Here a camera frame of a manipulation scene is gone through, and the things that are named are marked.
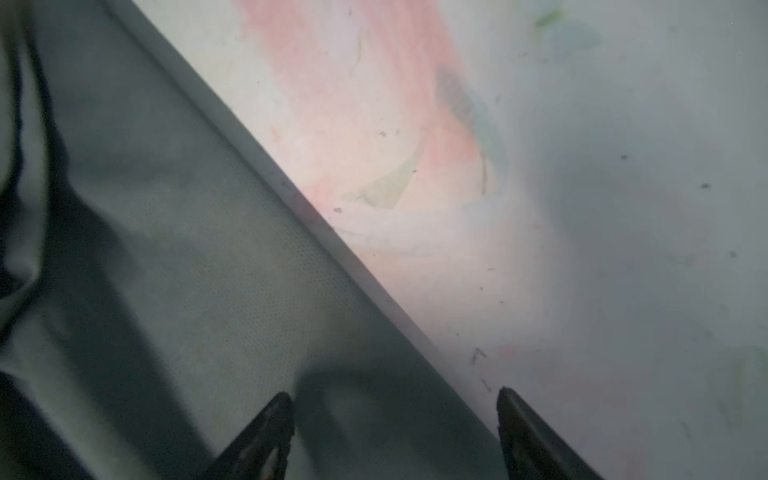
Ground grey t shirt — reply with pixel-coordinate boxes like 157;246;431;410
1;1;506;479

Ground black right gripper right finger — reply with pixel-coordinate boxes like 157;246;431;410
496;387;603;480

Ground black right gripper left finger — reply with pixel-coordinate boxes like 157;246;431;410
200;392;295;480

